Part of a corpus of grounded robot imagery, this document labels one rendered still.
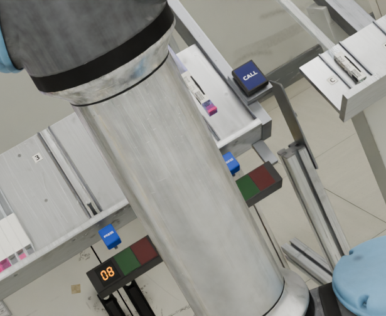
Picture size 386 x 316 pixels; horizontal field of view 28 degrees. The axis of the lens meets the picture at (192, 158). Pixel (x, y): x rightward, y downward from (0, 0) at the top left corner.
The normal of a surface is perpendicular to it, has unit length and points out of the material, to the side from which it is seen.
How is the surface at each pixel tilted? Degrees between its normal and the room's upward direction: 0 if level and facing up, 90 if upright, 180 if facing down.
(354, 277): 8
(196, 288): 93
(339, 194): 0
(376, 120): 90
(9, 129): 90
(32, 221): 45
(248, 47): 90
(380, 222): 0
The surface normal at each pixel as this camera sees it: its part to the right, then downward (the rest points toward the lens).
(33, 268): 0.54, 0.75
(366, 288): -0.29, -0.87
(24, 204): -0.07, -0.42
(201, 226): 0.21, 0.38
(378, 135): 0.36, 0.22
